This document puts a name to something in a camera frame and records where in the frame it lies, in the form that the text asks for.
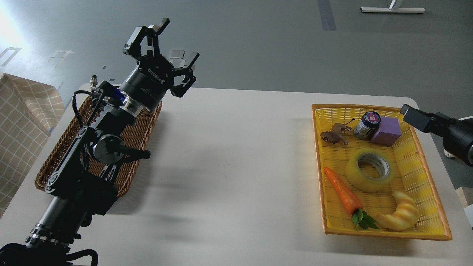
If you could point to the brown toy animal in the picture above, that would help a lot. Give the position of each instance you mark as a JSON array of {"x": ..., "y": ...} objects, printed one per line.
[{"x": 335, "y": 135}]

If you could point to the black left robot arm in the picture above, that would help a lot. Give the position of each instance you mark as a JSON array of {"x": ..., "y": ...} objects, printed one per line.
[{"x": 83, "y": 183}]

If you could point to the yellow tape roll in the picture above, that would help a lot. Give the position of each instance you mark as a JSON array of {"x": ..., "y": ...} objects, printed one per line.
[{"x": 369, "y": 170}]

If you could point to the purple foam block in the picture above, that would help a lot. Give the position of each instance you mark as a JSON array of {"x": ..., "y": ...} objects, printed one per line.
[{"x": 387, "y": 132}]

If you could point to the orange toy carrot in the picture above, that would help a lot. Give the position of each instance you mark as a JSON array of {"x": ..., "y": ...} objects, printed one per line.
[{"x": 351, "y": 203}]

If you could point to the beige checkered cloth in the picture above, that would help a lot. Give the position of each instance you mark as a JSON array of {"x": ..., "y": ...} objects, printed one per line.
[{"x": 29, "y": 111}]

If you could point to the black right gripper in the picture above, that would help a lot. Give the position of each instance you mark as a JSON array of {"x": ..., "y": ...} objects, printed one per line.
[{"x": 457, "y": 134}]

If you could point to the yellow plastic basket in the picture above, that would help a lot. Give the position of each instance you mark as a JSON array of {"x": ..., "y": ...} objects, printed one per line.
[{"x": 412, "y": 175}]

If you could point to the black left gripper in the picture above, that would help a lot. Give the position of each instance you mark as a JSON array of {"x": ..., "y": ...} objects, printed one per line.
[{"x": 153, "y": 76}]

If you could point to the white stand base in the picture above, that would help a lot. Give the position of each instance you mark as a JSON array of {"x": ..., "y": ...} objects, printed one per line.
[{"x": 393, "y": 7}]

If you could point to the toy croissant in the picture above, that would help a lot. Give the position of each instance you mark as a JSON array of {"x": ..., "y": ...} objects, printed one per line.
[{"x": 405, "y": 216}]

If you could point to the small dark jar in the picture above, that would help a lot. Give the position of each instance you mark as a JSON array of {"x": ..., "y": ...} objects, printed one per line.
[{"x": 368, "y": 122}]

